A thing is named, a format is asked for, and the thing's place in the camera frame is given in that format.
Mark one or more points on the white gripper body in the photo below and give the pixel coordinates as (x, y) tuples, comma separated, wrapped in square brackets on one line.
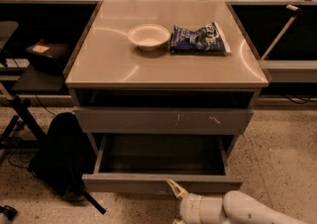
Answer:
[(189, 207)]

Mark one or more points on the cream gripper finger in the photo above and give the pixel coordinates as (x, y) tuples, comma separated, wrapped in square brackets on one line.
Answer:
[(177, 189)]

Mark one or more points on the grey drawer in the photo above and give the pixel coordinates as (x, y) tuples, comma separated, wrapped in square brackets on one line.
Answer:
[(145, 163), (163, 120)]

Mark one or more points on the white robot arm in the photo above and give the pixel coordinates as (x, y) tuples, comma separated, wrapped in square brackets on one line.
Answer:
[(234, 207)]

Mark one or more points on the grey drawer cabinet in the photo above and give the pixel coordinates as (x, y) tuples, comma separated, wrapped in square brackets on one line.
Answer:
[(109, 71)]

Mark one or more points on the black backpack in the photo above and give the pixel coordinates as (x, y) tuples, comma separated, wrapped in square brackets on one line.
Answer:
[(64, 156)]

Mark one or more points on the blue chip bag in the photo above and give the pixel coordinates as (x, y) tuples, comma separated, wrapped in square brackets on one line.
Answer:
[(207, 39)]

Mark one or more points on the white bowl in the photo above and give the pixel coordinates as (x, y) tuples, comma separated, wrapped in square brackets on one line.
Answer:
[(148, 37)]

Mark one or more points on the black box with label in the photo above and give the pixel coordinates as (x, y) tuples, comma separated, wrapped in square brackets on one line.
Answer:
[(50, 58)]

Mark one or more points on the black shelf board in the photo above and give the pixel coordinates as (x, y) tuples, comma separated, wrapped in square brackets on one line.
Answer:
[(36, 81)]

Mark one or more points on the black stand frame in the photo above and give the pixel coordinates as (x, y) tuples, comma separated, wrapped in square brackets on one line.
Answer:
[(23, 116)]

